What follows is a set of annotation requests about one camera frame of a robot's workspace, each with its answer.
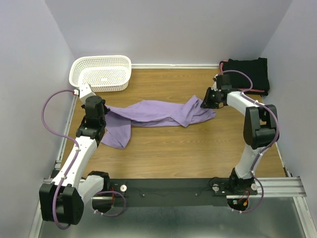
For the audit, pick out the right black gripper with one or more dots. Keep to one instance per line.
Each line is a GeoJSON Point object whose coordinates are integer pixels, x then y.
{"type": "Point", "coordinates": [206, 103]}

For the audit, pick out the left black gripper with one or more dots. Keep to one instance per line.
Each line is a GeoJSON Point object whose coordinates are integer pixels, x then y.
{"type": "Point", "coordinates": [106, 109]}

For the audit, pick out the purple t-shirt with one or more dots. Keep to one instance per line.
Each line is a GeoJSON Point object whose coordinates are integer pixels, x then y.
{"type": "Point", "coordinates": [151, 113]}

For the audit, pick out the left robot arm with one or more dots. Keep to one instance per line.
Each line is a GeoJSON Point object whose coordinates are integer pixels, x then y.
{"type": "Point", "coordinates": [62, 201]}

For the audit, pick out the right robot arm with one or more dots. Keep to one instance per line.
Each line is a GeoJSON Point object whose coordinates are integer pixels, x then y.
{"type": "Point", "coordinates": [260, 131]}

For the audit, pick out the white perforated plastic basket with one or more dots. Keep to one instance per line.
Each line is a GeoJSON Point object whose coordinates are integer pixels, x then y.
{"type": "Point", "coordinates": [102, 73]}

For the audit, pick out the red folded t-shirt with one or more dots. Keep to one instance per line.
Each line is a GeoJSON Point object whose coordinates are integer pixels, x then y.
{"type": "Point", "coordinates": [221, 65]}

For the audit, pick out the black folded t-shirt bottom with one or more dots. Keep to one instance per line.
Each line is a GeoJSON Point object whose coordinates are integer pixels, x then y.
{"type": "Point", "coordinates": [256, 92]}

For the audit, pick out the black folded t-shirt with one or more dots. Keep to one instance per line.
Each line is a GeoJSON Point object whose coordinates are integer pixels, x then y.
{"type": "Point", "coordinates": [256, 92]}
{"type": "Point", "coordinates": [252, 72]}

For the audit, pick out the black folded t-shirt top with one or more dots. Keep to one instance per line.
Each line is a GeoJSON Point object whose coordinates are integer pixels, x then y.
{"type": "Point", "coordinates": [252, 72]}

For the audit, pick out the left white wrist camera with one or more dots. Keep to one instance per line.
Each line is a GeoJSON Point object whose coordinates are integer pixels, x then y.
{"type": "Point", "coordinates": [83, 92]}

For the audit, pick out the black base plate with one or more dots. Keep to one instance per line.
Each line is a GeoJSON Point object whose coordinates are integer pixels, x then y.
{"type": "Point", "coordinates": [175, 192]}

